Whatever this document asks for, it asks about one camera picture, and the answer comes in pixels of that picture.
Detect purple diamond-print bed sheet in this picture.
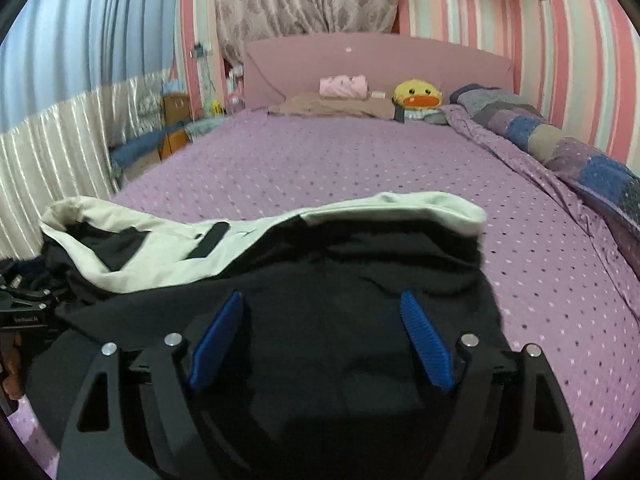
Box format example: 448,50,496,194
15,105,640,480

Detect light teal cloth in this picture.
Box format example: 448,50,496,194
185,117,231,138

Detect tan folded cloth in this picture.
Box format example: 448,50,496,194
267,92,396,120

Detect cardboard box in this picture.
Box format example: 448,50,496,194
161,92,191,126

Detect blue cloth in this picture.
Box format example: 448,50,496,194
109,130,191,176

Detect person's left hand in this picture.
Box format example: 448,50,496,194
0,335,26,401

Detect patchwork quilt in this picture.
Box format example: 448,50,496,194
447,84,640,241

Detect black and cream jacket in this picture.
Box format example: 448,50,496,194
25,191,516,480

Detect orange wooden cabinet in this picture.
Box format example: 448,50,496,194
159,130,193,161

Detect floral patterned curtain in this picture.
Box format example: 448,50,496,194
214,0,405,61

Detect pink rolled towel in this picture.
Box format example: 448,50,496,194
319,75,368,99

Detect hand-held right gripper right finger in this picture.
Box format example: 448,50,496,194
400,289,585,480

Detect cream striped satin curtain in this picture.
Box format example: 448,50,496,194
0,67,173,261

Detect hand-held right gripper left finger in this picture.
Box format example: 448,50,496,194
56,290,246,480

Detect yellow duck plush toy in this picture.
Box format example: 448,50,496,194
392,79,448,125

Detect pink headboard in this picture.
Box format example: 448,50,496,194
243,31,516,110

